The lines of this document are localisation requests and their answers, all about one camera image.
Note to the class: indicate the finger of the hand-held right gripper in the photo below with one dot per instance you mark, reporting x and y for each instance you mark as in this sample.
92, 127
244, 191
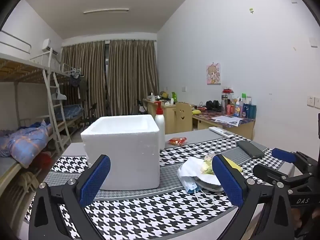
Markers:
270, 173
283, 154

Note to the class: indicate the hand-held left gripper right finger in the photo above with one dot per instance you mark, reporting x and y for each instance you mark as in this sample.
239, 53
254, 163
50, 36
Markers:
227, 180

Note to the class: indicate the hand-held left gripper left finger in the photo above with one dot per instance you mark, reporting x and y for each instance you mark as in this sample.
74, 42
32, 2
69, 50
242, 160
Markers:
95, 180

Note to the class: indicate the yellow cloth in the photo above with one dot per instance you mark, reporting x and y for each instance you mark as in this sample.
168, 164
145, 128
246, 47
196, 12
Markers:
233, 165

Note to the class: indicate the clear plastic bag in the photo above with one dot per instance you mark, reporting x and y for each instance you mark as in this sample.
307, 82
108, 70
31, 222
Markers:
207, 165

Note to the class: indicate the white tissue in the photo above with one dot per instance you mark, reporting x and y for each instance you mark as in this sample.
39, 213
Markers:
192, 166

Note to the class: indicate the blue face mask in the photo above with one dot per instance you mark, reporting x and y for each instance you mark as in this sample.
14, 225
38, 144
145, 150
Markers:
190, 183

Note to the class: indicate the white foam box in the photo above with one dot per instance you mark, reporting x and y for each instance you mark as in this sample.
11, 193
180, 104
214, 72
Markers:
125, 155

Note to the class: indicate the black wallet case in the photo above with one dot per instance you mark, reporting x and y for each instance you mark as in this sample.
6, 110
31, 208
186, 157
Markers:
250, 149

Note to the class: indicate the wooden desk with patterned cover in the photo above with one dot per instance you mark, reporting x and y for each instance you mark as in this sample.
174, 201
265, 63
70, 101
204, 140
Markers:
245, 130

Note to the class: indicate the white remote control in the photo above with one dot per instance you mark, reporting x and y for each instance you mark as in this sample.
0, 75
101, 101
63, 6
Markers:
221, 132

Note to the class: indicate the red cloth bundle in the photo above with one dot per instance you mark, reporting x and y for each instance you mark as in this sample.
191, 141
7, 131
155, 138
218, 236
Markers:
43, 162

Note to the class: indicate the printed paper sheets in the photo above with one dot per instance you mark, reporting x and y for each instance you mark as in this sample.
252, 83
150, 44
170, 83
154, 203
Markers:
228, 120

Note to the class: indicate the red snack packet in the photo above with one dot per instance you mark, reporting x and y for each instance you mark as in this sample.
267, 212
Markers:
177, 141

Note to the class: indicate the cluster of toiletry bottles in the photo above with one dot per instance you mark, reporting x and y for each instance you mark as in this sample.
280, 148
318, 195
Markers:
240, 107

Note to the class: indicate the beige cloth bundle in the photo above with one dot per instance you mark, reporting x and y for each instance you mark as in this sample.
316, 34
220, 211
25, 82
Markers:
28, 181

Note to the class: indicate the houndstooth tablecloth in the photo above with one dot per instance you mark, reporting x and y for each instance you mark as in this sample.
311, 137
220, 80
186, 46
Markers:
150, 217

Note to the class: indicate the white metal bunk bed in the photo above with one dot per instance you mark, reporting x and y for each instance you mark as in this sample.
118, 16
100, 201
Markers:
71, 111
20, 72

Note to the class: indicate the yellow item on desk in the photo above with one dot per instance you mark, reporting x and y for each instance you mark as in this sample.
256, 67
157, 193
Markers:
197, 111

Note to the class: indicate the black headphones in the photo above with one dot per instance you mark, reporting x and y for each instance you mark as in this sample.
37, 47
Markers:
212, 105

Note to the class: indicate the blue checked quilt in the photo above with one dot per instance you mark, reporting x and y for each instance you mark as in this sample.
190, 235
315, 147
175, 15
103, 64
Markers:
27, 142

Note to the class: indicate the wooden chair with smiley cutout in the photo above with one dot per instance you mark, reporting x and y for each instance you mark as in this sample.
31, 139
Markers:
183, 116

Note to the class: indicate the white pump bottle red cap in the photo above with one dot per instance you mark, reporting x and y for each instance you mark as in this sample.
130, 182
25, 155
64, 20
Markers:
160, 130

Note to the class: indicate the wooden desk with drawers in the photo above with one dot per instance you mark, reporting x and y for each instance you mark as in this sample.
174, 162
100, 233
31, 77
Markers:
168, 120

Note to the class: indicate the dark hanging clothes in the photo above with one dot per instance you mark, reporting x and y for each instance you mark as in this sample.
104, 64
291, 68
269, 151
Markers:
80, 85

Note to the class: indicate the green bottle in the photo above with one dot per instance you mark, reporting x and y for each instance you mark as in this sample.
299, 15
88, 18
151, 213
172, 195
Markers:
174, 96

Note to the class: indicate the brown curtain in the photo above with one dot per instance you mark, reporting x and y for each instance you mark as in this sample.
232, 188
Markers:
85, 80
132, 77

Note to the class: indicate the white air conditioner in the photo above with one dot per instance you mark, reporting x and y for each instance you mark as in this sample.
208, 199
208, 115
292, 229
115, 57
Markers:
47, 45

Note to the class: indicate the ceiling tube light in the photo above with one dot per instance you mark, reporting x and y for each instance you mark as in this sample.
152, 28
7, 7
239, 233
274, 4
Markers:
106, 11

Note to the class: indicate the white wall socket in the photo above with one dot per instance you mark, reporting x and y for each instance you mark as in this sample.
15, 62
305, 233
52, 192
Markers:
311, 101

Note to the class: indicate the white wall switch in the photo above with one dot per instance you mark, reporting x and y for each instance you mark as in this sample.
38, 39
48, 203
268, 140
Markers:
183, 88

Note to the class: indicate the pink cartoon wall poster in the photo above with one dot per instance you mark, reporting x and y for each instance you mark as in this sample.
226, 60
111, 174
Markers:
214, 73

